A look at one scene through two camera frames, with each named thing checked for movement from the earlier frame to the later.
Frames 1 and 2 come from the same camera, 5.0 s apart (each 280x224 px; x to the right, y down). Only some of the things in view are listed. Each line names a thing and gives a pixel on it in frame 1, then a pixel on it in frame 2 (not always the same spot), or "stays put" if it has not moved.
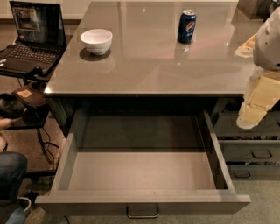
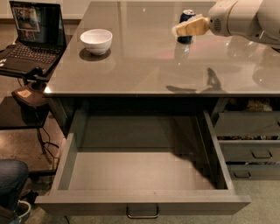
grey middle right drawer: [250, 150] stays put
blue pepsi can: [186, 27] stays put
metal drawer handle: [143, 216] stays put
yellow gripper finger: [247, 49] → [196, 17]
